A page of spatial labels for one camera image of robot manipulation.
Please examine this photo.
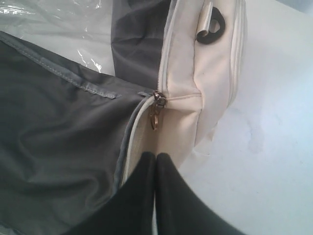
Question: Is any metal main zipper pull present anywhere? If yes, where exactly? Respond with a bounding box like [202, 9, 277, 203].
[149, 90, 167, 131]

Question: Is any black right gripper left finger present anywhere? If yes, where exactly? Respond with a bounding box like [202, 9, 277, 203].
[73, 152, 156, 235]

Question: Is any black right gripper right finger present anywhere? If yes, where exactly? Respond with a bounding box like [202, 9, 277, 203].
[156, 153, 243, 235]

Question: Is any cream fabric duffel bag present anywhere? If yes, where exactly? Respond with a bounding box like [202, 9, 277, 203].
[0, 0, 246, 235]

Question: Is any clear plastic wrap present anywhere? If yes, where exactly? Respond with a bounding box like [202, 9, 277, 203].
[0, 0, 115, 75]

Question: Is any black right strap D-ring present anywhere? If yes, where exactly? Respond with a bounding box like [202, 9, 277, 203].
[196, 7, 227, 46]

